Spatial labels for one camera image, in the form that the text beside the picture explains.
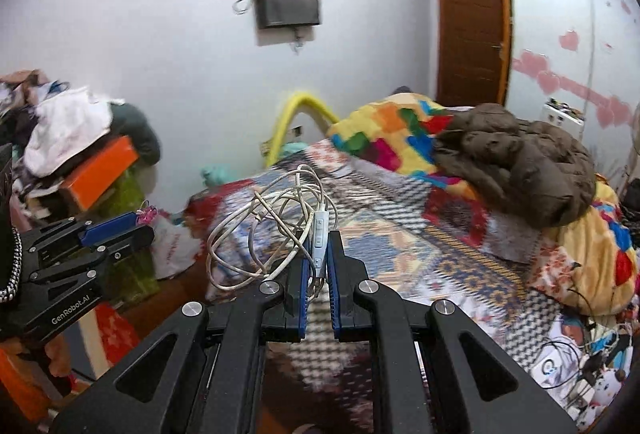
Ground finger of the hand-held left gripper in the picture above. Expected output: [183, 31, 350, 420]
[22, 212, 139, 261]
[30, 225, 156, 287]

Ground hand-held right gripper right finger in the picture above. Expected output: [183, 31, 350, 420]
[325, 230, 581, 434]

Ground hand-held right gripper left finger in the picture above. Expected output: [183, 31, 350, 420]
[50, 239, 314, 434]

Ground white wired earphones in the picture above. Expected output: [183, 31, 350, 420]
[206, 164, 339, 301]

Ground pink ornament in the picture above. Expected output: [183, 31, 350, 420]
[135, 201, 159, 227]

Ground green plastic bag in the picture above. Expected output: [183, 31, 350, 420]
[99, 163, 162, 305]

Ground white plastic bag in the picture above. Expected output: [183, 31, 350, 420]
[149, 213, 202, 281]

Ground orange box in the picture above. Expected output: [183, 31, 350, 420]
[59, 135, 140, 211]

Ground red floral cloth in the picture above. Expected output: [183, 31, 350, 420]
[91, 303, 144, 381]

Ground patterned patchwork bedsheet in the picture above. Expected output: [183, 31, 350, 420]
[185, 139, 626, 434]

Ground orange cloth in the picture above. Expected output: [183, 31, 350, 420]
[0, 346, 53, 422]

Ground dark grey cloth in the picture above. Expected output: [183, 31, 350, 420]
[110, 104, 162, 165]

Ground white cloth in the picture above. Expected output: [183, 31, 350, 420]
[23, 86, 126, 177]

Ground teal cloth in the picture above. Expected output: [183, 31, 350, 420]
[200, 140, 309, 187]

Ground pile of mixed clothes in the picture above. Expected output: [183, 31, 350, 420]
[0, 68, 68, 221]

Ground colourful block blanket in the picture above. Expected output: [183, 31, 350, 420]
[326, 92, 640, 315]

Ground yellow foam tube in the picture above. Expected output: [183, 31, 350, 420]
[264, 88, 342, 168]

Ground brown puffer jacket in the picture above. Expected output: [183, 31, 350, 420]
[432, 102, 597, 229]

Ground brown wooden door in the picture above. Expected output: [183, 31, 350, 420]
[434, 0, 514, 108]

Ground white wardrobe with pink hearts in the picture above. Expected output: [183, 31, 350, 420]
[397, 0, 640, 175]

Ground white packet with ring logo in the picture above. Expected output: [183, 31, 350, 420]
[531, 338, 577, 391]

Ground small black wall screen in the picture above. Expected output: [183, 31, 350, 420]
[254, 0, 322, 30]

